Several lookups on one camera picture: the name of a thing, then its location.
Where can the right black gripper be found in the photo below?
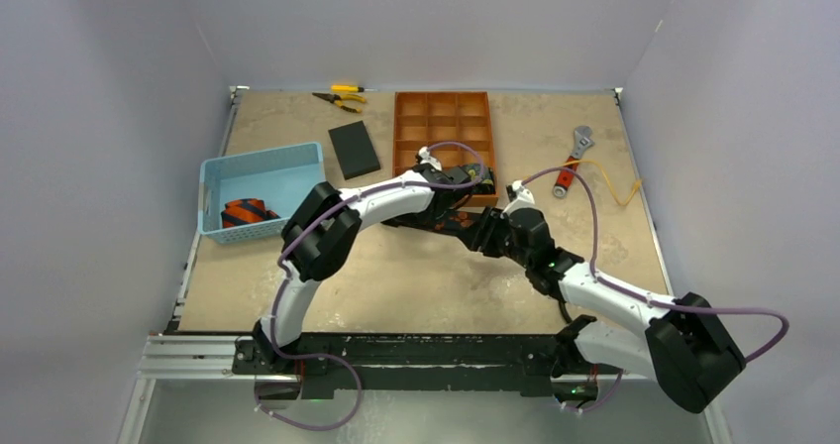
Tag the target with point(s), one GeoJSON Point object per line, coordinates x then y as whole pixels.
{"type": "Point", "coordinates": [481, 232]}

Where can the dark orange floral tie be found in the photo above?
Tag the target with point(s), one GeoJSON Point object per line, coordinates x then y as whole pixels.
{"type": "Point", "coordinates": [461, 223]}

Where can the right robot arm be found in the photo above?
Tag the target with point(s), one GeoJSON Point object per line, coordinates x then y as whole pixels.
{"type": "Point", "coordinates": [675, 342]}

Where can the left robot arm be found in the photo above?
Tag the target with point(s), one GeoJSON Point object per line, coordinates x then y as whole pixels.
{"type": "Point", "coordinates": [319, 236]}

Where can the rolled yellow floral tie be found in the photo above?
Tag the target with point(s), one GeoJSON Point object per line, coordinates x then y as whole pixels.
{"type": "Point", "coordinates": [484, 177]}

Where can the orange wooden compartment tray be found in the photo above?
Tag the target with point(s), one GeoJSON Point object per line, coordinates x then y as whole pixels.
{"type": "Point", "coordinates": [461, 120]}

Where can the black foam block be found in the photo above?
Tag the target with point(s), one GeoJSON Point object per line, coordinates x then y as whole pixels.
{"type": "Point", "coordinates": [354, 150]}

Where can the light blue plastic basket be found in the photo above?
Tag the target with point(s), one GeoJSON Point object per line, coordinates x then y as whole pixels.
{"type": "Point", "coordinates": [280, 177]}

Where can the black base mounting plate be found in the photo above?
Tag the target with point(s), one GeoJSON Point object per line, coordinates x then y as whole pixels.
{"type": "Point", "coordinates": [322, 363]}

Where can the orange navy striped tie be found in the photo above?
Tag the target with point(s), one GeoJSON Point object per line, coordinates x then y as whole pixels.
{"type": "Point", "coordinates": [246, 211]}

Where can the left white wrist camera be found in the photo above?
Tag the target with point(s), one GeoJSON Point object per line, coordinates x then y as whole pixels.
{"type": "Point", "coordinates": [425, 156]}

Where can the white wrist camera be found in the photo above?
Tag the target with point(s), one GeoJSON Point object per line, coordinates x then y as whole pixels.
{"type": "Point", "coordinates": [425, 156]}
{"type": "Point", "coordinates": [519, 197]}

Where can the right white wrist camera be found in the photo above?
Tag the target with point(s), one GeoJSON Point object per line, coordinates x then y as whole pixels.
{"type": "Point", "coordinates": [519, 197]}

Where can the black handled pliers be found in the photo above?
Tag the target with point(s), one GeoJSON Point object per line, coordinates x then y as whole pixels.
{"type": "Point", "coordinates": [567, 318]}

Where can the red handled adjustable wrench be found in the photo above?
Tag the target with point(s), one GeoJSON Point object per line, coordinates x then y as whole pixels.
{"type": "Point", "coordinates": [583, 142]}

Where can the yellow handled pliers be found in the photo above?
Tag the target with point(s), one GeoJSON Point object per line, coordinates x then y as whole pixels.
{"type": "Point", "coordinates": [342, 101]}

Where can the yellow handled screwdriver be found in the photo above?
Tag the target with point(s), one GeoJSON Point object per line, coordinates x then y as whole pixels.
{"type": "Point", "coordinates": [351, 88]}

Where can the aluminium frame rail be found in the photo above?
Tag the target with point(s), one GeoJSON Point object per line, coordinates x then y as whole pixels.
{"type": "Point", "coordinates": [211, 357]}

